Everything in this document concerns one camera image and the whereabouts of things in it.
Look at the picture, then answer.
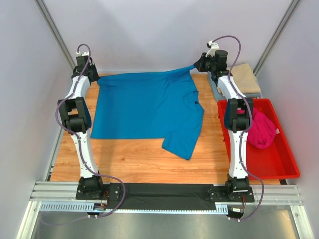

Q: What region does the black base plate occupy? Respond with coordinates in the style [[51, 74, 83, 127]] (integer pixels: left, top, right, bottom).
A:
[[75, 183, 124, 202], [204, 185, 255, 203]]

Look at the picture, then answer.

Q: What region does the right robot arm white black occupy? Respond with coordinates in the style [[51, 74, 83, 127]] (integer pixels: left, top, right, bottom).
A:
[[194, 49, 253, 199]]

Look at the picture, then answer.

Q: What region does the blue t-shirt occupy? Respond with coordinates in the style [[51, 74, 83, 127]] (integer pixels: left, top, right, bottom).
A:
[[91, 65, 204, 160]]

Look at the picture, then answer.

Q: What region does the pink t-shirt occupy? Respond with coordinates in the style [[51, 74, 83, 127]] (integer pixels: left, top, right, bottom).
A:
[[246, 108, 279, 149]]

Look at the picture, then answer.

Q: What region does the right aluminium corner post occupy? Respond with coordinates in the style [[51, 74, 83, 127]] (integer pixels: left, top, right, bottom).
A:
[[253, 0, 302, 76]]

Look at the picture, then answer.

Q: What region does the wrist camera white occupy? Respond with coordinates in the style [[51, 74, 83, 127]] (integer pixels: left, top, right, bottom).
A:
[[76, 51, 91, 57], [205, 40, 220, 57]]

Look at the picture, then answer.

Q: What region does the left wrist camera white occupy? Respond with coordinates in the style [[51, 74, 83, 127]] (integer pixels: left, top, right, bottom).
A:
[[76, 51, 91, 57]]

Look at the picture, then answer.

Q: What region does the aluminium corner post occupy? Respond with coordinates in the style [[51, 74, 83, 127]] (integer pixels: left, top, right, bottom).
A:
[[253, 0, 302, 76], [34, 0, 75, 71]]

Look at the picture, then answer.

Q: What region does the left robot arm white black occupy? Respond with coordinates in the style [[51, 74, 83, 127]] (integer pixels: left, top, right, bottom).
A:
[[56, 51, 105, 200]]

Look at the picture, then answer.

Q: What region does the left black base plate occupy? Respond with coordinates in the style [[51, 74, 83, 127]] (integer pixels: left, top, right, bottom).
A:
[[75, 183, 124, 202]]

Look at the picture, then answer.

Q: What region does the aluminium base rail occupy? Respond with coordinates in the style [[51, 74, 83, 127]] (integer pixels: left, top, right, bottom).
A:
[[17, 182, 314, 239]]

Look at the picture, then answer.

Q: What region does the left aluminium corner post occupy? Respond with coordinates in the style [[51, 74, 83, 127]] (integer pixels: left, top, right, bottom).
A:
[[34, 0, 75, 71]]

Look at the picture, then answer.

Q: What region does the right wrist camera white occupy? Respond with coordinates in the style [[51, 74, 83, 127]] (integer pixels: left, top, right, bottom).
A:
[[205, 40, 220, 57]]

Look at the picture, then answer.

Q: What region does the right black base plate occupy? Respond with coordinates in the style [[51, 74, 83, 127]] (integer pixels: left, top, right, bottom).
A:
[[204, 185, 255, 203]]

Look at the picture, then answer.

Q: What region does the red plastic bin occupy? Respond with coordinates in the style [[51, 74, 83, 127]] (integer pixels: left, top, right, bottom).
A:
[[217, 99, 300, 180]]

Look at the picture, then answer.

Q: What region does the beige folded t-shirt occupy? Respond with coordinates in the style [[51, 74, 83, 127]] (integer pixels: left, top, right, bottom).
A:
[[231, 63, 261, 94]]

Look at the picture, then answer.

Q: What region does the grey-blue folded t-shirt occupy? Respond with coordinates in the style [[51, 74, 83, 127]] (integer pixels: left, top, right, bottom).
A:
[[208, 72, 261, 102]]

